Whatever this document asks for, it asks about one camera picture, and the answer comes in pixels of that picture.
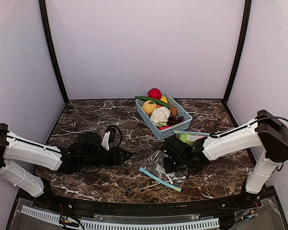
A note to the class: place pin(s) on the black right frame post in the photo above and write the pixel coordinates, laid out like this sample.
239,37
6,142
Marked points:
239,49

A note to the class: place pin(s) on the green toy apple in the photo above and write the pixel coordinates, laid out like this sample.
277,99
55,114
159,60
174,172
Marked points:
183,138

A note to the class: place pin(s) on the black left frame post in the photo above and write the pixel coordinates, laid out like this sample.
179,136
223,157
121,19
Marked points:
51,50

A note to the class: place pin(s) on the clear zip bag blue zipper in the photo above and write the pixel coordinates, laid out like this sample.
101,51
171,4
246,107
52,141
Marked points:
192,136

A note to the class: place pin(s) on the dark purple toy grapes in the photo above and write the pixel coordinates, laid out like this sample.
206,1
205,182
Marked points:
174,121

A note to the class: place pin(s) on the red toy tomato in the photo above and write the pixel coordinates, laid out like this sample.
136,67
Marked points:
155,93

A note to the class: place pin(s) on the blue perforated plastic basket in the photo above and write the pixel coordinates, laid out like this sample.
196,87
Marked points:
163,134

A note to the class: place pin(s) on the black frame post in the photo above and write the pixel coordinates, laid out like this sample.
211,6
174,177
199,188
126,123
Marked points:
239,49
51,50

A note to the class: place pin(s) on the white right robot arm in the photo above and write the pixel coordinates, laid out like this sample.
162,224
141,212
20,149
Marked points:
264,130

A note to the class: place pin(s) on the white slotted cable duct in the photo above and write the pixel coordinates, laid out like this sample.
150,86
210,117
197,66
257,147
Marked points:
106,222

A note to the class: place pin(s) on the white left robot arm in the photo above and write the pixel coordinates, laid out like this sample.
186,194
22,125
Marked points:
14,148

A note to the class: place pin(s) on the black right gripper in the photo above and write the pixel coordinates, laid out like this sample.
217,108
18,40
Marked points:
172,156

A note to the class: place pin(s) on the red toy strawberry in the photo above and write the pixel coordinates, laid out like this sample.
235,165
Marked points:
164,127

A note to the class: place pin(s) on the brown toy kiwi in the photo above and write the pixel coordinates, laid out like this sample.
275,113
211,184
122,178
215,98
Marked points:
173,111

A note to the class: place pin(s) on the green toy cucumber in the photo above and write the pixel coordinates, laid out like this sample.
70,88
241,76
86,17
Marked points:
159,102

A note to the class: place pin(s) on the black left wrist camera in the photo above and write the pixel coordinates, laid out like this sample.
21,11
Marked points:
87,143

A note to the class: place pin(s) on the yellow toy lemon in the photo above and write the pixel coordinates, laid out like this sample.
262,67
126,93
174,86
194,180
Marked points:
164,99

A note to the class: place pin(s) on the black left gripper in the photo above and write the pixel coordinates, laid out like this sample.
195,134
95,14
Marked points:
116,156

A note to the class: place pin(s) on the black front frame rail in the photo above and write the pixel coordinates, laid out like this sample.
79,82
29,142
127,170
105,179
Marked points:
223,207

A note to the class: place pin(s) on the white toy cauliflower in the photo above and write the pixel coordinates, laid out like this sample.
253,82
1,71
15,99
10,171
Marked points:
160,116

